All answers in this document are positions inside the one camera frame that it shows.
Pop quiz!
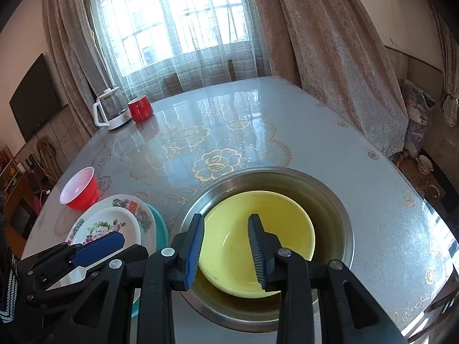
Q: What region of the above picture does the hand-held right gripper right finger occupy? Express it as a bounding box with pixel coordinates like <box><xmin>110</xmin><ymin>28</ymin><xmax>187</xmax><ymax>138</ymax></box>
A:
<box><xmin>247</xmin><ymin>214</ymin><xmax>407</xmax><ymax>344</ymax></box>

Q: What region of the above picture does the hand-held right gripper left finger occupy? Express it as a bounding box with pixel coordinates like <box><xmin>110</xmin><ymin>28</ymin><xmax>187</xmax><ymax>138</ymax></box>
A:
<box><xmin>61</xmin><ymin>213</ymin><xmax>206</xmax><ymax>344</ymax></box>

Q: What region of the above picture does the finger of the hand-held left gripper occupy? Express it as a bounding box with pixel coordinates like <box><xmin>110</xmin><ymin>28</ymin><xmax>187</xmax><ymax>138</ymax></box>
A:
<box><xmin>45</xmin><ymin>244</ymin><xmax>149</xmax><ymax>291</ymax></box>
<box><xmin>22</xmin><ymin>231</ymin><xmax>126</xmax><ymax>276</ymax></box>

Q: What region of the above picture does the small white floral plate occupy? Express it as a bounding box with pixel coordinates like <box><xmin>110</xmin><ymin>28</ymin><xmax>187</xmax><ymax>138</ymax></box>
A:
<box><xmin>65</xmin><ymin>207</ymin><xmax>142</xmax><ymax>284</ymax></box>

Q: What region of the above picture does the yellow plastic bowl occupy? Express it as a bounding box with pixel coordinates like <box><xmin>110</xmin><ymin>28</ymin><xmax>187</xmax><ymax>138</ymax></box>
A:
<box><xmin>197</xmin><ymin>191</ymin><xmax>316</xmax><ymax>299</ymax></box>

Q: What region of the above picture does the large white red-print plate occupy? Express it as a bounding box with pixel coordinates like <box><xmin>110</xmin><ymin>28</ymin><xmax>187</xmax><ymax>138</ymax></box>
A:
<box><xmin>72</xmin><ymin>193</ymin><xmax>158</xmax><ymax>251</ymax></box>

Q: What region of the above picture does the stainless steel basin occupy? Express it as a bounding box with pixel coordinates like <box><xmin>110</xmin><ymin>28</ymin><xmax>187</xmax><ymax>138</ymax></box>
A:
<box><xmin>177</xmin><ymin>168</ymin><xmax>355</xmax><ymax>333</ymax></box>

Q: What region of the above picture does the teal plate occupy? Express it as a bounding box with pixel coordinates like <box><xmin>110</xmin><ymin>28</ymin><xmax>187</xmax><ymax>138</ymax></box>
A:
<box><xmin>131</xmin><ymin>202</ymin><xmax>170</xmax><ymax>318</ymax></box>

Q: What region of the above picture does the red plastic bowl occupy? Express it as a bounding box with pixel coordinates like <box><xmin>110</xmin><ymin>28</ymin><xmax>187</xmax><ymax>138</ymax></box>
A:
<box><xmin>59</xmin><ymin>167</ymin><xmax>99</xmax><ymax>211</ymax></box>

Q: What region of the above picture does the wooden shelf cabinet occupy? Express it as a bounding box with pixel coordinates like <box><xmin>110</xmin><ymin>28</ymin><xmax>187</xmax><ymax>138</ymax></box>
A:
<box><xmin>0</xmin><ymin>143</ymin><xmax>36</xmax><ymax>248</ymax></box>

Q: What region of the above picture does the rattan chair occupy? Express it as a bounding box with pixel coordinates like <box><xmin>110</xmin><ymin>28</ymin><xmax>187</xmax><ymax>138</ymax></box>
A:
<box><xmin>36</xmin><ymin>138</ymin><xmax>63</xmax><ymax>183</ymax></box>

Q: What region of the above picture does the floral plastic table cover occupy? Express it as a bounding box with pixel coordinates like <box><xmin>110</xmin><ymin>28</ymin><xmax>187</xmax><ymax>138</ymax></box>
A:
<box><xmin>22</xmin><ymin>75</ymin><xmax>456</xmax><ymax>344</ymax></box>

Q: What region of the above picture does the white glass electric kettle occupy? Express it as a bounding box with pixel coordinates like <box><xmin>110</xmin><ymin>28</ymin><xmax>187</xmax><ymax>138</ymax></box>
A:
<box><xmin>93</xmin><ymin>86</ymin><xmax>133</xmax><ymax>131</ymax></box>

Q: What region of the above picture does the red mug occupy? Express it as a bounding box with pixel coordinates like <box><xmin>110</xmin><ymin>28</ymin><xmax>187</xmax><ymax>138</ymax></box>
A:
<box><xmin>128</xmin><ymin>95</ymin><xmax>153</xmax><ymax>122</ymax></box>

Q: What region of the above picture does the white sheer curtain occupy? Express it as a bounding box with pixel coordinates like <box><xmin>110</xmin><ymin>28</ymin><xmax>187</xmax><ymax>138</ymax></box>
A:
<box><xmin>84</xmin><ymin>0</ymin><xmax>273</xmax><ymax>103</ymax></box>

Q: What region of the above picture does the printed bag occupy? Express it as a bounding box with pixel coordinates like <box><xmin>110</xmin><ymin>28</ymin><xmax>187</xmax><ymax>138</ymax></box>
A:
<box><xmin>403</xmin><ymin>79</ymin><xmax>435</xmax><ymax>151</ymax></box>

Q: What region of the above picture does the window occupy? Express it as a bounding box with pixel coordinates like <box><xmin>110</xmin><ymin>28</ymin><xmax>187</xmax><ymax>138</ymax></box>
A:
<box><xmin>97</xmin><ymin>0</ymin><xmax>252</xmax><ymax>76</ymax></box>

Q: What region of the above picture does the tied beige curtain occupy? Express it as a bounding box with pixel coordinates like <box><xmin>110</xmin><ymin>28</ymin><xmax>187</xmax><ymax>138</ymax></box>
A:
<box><xmin>430</xmin><ymin>3</ymin><xmax>459</xmax><ymax>130</ymax></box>

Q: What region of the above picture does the black wall television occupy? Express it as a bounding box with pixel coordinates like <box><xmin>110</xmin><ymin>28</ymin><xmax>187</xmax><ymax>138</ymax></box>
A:
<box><xmin>9</xmin><ymin>53</ymin><xmax>63</xmax><ymax>142</ymax></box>

